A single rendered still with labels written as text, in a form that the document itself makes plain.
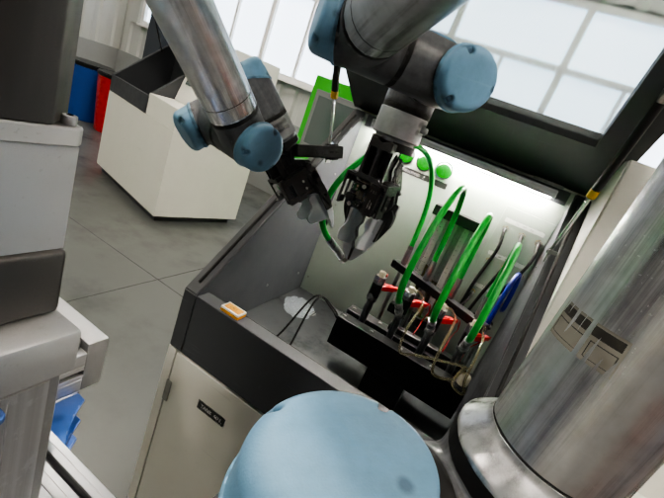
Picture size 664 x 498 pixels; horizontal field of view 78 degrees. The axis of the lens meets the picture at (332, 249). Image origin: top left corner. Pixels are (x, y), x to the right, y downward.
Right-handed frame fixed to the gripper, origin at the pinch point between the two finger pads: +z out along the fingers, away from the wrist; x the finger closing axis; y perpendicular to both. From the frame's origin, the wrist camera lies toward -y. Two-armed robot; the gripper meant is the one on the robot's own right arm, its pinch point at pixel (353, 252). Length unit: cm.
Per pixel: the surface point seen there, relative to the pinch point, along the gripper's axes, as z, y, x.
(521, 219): -12, -56, 23
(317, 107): -13, -283, -173
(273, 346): 27.3, -2.5, -9.0
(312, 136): 13, -283, -168
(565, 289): -4.3, -31.3, 36.4
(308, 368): 27.2, -3.0, -0.2
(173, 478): 78, -2, -22
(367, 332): 24.2, -23.6, 3.6
